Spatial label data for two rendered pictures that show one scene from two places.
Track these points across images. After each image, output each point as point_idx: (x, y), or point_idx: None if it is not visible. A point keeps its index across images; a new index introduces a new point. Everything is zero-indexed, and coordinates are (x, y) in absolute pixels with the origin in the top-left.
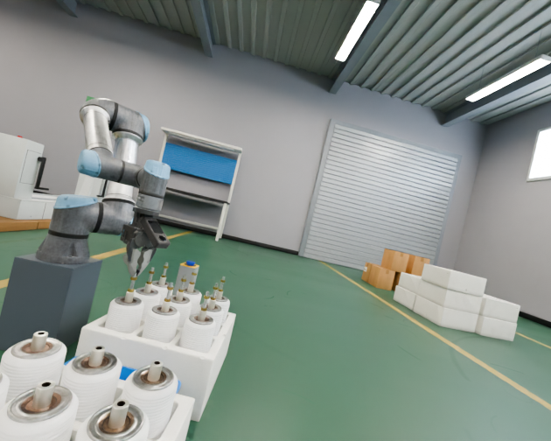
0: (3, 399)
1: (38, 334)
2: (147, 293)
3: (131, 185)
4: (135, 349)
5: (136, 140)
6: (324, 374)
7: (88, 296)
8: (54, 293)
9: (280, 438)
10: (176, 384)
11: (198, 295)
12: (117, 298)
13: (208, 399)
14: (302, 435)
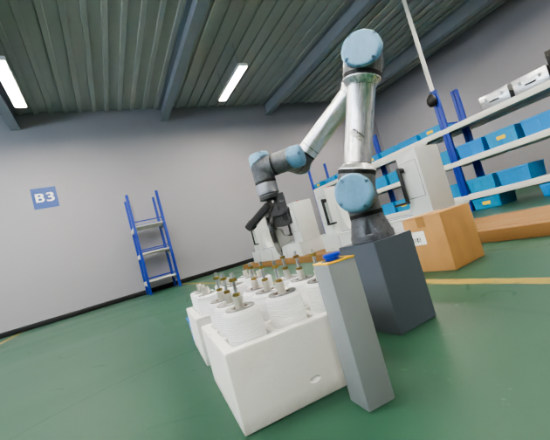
0: (246, 284)
1: (257, 270)
2: (295, 278)
3: (291, 171)
4: None
5: (347, 83)
6: None
7: (376, 283)
8: None
9: (137, 415)
10: (196, 298)
11: (266, 299)
12: (294, 274)
13: (220, 391)
14: (111, 431)
